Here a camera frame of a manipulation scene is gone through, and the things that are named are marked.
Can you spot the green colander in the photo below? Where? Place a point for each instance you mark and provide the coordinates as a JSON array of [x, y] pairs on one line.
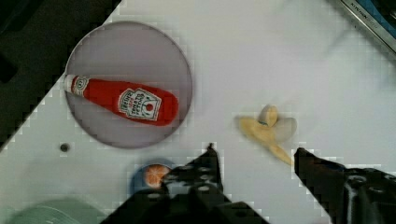
[[62, 211]]

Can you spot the orange slice toy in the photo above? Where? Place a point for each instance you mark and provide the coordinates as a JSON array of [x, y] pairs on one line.
[[154, 174]]

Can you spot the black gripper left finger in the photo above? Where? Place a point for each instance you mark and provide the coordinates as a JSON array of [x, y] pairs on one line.
[[189, 194]]

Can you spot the grey round plate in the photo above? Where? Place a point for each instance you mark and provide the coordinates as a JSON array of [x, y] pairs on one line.
[[133, 52]]

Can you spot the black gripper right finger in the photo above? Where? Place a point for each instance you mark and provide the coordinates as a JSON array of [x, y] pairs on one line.
[[348, 195]]

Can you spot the red plush ketchup bottle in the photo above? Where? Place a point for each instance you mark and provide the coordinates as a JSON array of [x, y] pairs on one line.
[[133, 101]]

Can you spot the silver toaster oven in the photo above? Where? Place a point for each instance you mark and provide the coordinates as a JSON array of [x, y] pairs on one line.
[[376, 16]]

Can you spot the blue bowl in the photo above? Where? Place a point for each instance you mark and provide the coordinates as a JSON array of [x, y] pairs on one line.
[[137, 181]]

